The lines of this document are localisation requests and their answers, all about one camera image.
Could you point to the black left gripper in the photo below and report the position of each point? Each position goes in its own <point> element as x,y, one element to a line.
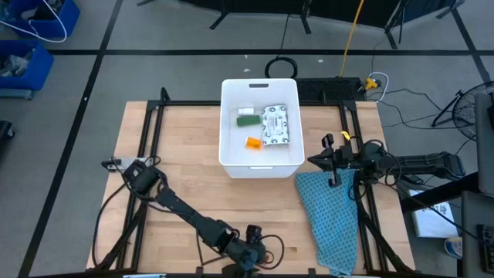
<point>249,251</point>

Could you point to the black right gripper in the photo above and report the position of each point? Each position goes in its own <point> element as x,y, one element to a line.
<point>339,158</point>

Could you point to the teal patterned cloth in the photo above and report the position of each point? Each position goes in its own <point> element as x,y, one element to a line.
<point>332,224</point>

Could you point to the white printed wipes pack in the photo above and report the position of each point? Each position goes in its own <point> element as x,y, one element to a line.
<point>276,125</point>

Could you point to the orange small block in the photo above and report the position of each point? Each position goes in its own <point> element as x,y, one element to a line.
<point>253,143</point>

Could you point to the white bandage roll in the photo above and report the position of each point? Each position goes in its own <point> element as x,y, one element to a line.
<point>245,111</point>

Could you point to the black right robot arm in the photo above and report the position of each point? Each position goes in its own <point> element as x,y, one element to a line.
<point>424,163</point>

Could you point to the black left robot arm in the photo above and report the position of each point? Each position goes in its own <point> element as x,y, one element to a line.
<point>185,212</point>

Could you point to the white perforated plastic basket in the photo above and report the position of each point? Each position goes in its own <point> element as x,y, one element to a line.
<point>231,154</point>

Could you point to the blue storage bin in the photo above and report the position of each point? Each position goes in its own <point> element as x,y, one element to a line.
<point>46,19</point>
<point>34,69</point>

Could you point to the yellow tag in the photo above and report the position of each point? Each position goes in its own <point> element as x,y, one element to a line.
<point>345,135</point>

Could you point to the black textured floor mat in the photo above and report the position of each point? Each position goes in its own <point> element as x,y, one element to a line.
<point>328,89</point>

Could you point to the yellow power plug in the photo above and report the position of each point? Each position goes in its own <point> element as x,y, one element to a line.
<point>371,82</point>

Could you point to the white printed paper bag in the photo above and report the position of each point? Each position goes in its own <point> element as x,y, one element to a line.
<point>432,220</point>

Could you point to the black floor fan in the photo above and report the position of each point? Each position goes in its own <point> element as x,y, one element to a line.
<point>463,112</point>

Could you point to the white tape roll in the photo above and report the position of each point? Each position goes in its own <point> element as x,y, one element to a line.
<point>453,247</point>

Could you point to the dark room divider panel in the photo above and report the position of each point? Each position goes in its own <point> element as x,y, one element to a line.
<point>270,4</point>

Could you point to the blue storage crates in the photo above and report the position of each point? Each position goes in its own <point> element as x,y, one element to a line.
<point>58,23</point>

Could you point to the silver metal bracket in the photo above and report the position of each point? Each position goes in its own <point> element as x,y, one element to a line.
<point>119,163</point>

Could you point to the black aluminium table frame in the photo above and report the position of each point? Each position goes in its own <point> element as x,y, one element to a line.
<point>185,103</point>

